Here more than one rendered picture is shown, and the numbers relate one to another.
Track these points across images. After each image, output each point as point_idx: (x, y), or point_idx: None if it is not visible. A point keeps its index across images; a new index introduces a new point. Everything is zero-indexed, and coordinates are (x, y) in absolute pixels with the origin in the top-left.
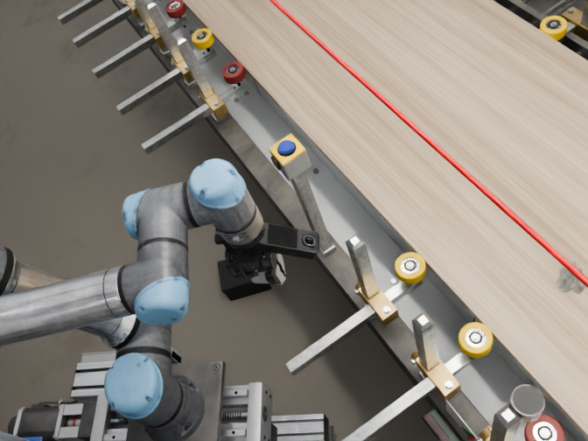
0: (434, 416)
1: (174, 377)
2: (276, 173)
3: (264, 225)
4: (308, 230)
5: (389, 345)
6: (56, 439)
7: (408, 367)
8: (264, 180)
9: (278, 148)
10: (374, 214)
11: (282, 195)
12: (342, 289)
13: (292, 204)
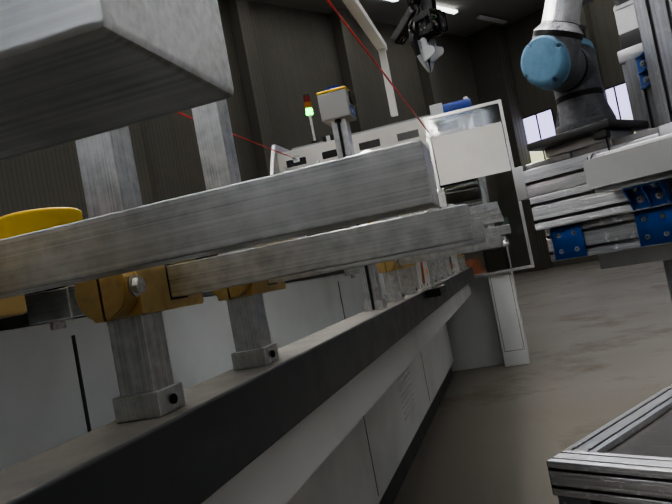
0: (431, 288)
1: (561, 107)
2: (319, 331)
3: (408, 5)
4: (393, 33)
5: (413, 295)
6: None
7: (417, 293)
8: (344, 327)
9: (339, 86)
10: (295, 339)
11: (349, 322)
12: (403, 304)
13: (351, 320)
